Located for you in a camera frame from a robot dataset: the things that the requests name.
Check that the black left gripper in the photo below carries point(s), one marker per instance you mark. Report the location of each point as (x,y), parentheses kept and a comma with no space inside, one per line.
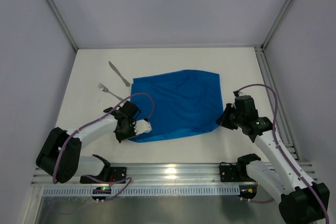
(122,116)

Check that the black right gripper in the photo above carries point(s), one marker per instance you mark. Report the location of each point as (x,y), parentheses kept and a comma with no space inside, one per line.
(227,118)

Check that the blue cloth napkin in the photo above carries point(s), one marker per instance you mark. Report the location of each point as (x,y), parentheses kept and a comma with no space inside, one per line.
(178,104)

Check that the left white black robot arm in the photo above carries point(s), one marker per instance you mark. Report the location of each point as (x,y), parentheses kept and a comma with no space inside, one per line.
(60,155)

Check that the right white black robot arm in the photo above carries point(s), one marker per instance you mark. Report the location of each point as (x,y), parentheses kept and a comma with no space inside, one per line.
(300,199)

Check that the silver table knife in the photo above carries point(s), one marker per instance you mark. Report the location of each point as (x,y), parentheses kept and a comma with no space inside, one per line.
(124,80)

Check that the silver fork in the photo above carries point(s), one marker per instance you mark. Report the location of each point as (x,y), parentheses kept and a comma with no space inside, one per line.
(104,89)

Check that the right black controller board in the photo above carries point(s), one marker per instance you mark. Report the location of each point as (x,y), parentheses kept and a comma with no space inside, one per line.
(247,193)

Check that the black controller board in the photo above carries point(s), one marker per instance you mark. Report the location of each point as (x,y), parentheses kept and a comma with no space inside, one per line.
(247,193)
(101,193)

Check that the left black controller board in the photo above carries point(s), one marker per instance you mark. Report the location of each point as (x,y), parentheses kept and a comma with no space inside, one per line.
(101,193)

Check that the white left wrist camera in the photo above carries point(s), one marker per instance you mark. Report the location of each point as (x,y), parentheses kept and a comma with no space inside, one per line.
(142,126)

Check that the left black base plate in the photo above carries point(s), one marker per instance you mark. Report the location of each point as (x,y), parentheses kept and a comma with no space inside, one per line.
(109,175)

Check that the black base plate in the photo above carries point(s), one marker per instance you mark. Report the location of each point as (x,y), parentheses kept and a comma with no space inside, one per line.
(229,173)
(109,175)

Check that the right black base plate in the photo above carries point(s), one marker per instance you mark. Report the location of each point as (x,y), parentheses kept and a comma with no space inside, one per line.
(229,173)

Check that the aluminium front rail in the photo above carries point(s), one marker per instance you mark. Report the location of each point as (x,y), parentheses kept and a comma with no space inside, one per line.
(162,174)

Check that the aluminium rail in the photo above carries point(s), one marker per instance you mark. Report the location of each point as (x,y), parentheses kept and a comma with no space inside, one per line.
(162,174)
(282,124)

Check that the right side aluminium rail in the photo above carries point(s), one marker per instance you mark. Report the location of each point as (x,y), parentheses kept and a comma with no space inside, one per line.
(282,124)

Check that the slotted grey cable duct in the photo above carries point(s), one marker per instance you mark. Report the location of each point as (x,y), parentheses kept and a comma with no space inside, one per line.
(132,190)

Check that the right aluminium frame post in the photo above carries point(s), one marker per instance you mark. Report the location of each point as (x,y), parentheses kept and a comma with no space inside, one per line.
(284,10)

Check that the aluminium frame post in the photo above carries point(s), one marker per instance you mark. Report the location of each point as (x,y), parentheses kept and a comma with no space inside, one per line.
(284,10)
(62,24)

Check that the left aluminium frame post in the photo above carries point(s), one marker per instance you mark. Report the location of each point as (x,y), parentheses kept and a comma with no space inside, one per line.
(62,24)

